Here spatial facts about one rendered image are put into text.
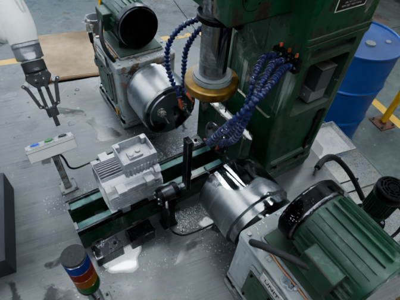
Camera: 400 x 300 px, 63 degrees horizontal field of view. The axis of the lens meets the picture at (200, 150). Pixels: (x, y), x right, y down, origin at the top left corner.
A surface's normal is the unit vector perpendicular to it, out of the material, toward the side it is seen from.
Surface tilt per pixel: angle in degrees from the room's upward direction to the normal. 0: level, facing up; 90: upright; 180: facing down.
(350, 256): 41
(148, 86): 32
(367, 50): 0
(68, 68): 0
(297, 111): 3
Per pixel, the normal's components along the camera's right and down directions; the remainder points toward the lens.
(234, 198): -0.44, -0.33
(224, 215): -0.75, 0.06
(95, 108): 0.06, -0.66
